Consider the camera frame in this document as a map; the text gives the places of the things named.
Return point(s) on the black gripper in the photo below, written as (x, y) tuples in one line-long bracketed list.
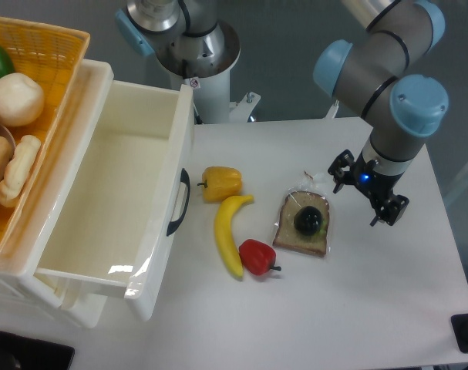
[(376, 187)]

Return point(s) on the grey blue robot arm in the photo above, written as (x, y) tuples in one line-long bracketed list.
[(404, 111)]

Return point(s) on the dark purple mangosteen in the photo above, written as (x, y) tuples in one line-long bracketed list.
[(308, 221)]

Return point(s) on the bagged bread slice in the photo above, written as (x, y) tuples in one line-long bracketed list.
[(307, 192)]

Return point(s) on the red bell pepper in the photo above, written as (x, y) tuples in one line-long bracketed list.
[(259, 258)]

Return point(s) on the yellow bell pepper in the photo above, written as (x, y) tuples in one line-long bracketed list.
[(220, 182)]

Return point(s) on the yellow banana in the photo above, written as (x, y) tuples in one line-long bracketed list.
[(223, 233)]

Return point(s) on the black device right edge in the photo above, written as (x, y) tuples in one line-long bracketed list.
[(460, 328)]

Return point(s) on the white open drawer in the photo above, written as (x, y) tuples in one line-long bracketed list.
[(115, 231)]

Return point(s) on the orange woven basket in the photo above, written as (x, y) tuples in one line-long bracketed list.
[(51, 56)]

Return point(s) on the cream twisted bread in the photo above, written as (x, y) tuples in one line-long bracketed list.
[(18, 169)]

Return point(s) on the white round bun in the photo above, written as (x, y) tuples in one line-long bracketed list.
[(21, 100)]

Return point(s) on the white plastic drawer cabinet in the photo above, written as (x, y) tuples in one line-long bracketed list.
[(25, 289)]

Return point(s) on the black device bottom left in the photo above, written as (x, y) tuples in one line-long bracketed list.
[(19, 352)]

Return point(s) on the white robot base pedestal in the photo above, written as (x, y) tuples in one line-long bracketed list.
[(195, 48)]

